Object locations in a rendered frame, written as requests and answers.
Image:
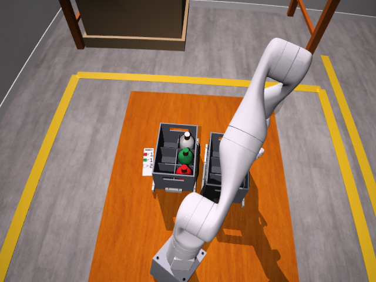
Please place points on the white paper pick list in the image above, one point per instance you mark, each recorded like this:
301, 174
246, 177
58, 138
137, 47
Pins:
148, 162

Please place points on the red bottle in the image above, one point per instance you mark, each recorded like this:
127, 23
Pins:
183, 170

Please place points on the green bottle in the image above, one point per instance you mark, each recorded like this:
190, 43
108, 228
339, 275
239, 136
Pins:
185, 157

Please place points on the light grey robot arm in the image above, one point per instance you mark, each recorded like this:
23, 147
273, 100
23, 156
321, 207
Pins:
239, 147

